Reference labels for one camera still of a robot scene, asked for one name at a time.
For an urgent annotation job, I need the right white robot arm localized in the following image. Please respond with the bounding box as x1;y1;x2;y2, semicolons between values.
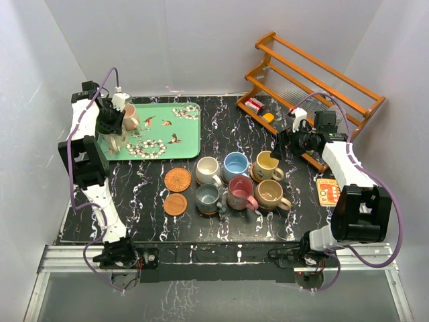
271;107;392;266

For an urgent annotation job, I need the purple cable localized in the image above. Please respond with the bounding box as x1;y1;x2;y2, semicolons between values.
66;66;122;292
290;92;405;292

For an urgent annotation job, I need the green plastic tray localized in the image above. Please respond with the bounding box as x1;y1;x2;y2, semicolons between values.
98;103;201;161

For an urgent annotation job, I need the pink mug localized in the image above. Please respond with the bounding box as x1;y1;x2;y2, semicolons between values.
123;103;140;131

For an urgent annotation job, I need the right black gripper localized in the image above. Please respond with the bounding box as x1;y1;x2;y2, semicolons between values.
270;121;318;162

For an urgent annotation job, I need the dark grey mug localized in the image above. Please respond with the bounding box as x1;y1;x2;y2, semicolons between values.
196;184;227;215

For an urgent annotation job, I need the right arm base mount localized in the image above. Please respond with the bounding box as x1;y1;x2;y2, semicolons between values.
267;233;341;295

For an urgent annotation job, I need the light blue mug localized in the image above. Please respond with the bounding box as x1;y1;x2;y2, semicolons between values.
222;152;249;182

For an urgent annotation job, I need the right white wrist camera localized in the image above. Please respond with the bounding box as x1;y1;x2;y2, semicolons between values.
288;107;307;133

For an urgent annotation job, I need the maroon tall mug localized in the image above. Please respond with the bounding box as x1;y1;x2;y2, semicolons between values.
227;175;259;211

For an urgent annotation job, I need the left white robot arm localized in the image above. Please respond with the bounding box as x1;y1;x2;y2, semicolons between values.
58;80;129;244

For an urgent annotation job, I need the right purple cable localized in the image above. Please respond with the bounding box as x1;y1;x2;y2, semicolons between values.
290;92;405;292

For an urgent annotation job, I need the woven rattan coaster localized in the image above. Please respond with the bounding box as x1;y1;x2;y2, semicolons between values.
195;178;205;185
164;168;192;193

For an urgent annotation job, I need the green inside mug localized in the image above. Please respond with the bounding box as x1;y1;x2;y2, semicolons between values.
99;131;129;155

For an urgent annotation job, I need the red white small box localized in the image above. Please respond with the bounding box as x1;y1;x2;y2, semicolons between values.
245;97;265;113

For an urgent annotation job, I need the gold brown mug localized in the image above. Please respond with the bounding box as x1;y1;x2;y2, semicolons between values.
254;180;292;211

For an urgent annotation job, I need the aluminium frame rail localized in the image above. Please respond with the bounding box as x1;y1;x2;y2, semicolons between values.
25;244;414;321

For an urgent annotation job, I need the orange wooden shelf rack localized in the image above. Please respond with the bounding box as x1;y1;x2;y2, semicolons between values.
236;32;387;174

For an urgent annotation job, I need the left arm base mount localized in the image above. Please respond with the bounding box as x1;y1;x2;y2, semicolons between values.
93;237;160;294

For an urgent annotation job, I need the orange patterned card box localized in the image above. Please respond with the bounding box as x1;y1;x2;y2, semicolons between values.
316;178;341;207

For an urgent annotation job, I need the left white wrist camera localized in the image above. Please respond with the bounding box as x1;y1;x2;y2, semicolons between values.
111;87;132;112

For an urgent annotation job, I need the cream yellow mug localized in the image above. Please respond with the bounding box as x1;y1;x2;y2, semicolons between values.
253;151;285;181

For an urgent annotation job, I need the silver white mug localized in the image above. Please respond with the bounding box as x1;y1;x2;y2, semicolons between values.
196;156;223;188

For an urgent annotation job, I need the yellow small block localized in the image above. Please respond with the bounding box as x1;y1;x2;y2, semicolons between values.
262;113;275;124

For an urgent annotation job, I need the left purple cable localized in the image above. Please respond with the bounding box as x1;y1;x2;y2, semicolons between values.
66;66;122;292

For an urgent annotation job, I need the light orange wooden coaster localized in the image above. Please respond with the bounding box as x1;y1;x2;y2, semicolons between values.
199;209;218;215

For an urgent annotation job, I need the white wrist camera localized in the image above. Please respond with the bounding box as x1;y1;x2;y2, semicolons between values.
111;87;132;112
288;107;307;133

